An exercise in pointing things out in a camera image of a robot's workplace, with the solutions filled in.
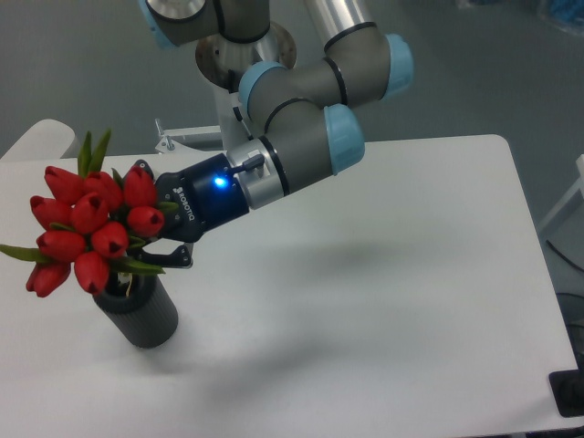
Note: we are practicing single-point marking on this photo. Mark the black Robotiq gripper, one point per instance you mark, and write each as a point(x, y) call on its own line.
point(208, 196)

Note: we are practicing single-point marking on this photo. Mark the red tulip bouquet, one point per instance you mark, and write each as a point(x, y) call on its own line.
point(95, 224)

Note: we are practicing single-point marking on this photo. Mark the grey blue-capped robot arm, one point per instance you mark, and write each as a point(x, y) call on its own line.
point(286, 127)

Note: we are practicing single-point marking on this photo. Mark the dark grey ribbed vase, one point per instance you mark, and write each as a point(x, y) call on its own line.
point(141, 309)

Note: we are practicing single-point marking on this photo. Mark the white rounded chair back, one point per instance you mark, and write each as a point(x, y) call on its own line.
point(46, 140)

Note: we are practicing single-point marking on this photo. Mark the black box at table edge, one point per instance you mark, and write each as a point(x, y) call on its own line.
point(567, 388)

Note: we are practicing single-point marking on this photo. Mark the blue items in bag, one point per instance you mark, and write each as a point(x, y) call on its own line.
point(564, 15)

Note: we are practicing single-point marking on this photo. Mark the white pedestal base frame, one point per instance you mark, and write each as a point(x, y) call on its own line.
point(205, 138)

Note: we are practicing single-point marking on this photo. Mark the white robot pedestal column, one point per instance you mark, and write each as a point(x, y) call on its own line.
point(223, 63)

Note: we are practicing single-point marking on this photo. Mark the white frame at right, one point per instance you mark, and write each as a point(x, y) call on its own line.
point(567, 205)

